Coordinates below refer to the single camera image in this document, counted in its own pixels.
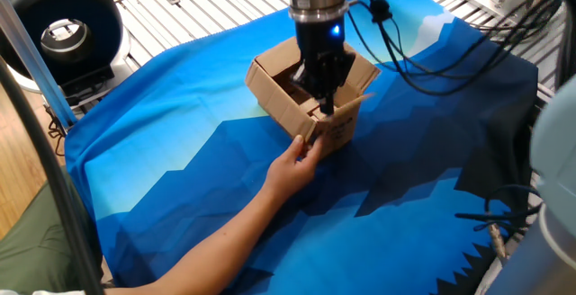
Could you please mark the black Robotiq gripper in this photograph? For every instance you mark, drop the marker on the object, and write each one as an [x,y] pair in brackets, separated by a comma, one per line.
[319,41]

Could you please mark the brown cardboard box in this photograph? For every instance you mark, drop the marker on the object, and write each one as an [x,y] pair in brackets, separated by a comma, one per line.
[279,101]

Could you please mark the person's bare forearm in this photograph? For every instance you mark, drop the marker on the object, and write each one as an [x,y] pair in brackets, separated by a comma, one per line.
[211,254]

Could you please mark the person's bare hand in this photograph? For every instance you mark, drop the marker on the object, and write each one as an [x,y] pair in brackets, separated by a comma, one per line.
[290,169]

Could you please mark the blue mountain print cloth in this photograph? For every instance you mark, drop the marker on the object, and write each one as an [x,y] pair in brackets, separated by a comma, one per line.
[225,223]

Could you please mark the green shorts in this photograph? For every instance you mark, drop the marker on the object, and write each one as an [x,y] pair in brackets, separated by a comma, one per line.
[31,250]

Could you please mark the white striped shirt sleeve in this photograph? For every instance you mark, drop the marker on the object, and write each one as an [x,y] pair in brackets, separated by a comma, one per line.
[49,292]

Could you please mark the grey aluminium frame post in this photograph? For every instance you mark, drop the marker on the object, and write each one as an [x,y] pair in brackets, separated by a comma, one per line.
[38,65]

